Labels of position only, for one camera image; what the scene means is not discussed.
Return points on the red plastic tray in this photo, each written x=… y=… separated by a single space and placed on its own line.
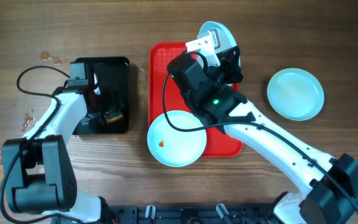
x=218 y=144

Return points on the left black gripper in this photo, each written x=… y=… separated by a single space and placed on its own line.
x=111 y=101

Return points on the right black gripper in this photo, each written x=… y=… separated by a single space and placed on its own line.
x=229 y=62

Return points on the light blue plate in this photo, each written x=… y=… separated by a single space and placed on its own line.
x=295 y=94
x=174 y=148
x=221 y=37

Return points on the black water tray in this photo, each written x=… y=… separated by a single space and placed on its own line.
x=115 y=76

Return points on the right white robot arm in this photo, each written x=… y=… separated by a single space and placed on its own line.
x=327 y=187

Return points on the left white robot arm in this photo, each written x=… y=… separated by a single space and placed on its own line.
x=38 y=175

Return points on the green and yellow sponge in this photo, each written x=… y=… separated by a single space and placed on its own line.
x=113 y=116

